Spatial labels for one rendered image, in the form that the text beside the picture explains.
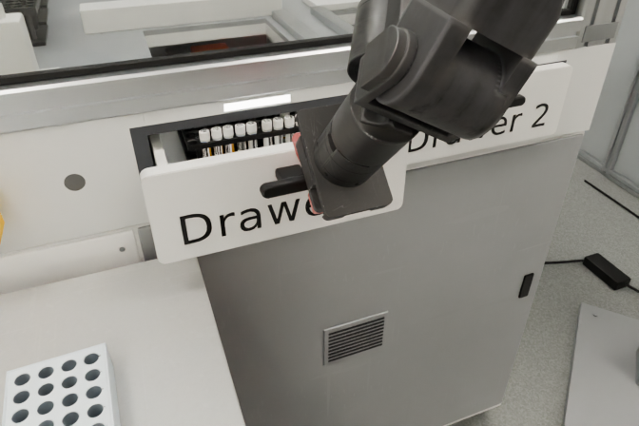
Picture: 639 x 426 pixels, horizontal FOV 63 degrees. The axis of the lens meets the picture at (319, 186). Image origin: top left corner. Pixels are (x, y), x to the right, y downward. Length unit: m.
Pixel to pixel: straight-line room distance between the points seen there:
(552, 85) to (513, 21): 0.52
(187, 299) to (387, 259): 0.36
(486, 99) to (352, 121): 0.09
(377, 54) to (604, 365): 1.41
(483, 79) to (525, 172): 0.60
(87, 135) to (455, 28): 0.43
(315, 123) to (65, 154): 0.29
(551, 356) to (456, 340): 0.59
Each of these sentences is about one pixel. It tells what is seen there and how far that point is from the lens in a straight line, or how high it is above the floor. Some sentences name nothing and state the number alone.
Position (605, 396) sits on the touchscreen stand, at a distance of 1.58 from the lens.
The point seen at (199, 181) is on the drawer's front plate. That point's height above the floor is 0.91.
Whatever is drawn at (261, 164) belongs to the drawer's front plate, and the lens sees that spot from 0.54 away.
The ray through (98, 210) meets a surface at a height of 0.83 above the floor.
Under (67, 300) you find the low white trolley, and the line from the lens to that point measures 0.67.
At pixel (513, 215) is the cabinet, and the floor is 0.66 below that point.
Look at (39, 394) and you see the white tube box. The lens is 0.55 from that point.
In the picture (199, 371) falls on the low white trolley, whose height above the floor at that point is 0.76.
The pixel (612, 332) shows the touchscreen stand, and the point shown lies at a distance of 1.75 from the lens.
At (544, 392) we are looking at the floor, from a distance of 1.58.
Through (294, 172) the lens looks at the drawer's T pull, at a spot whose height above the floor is 0.91.
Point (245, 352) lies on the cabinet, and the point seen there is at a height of 0.52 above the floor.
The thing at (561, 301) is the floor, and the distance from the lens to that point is 1.83.
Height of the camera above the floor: 1.19
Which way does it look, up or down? 33 degrees down
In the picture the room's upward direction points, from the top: straight up
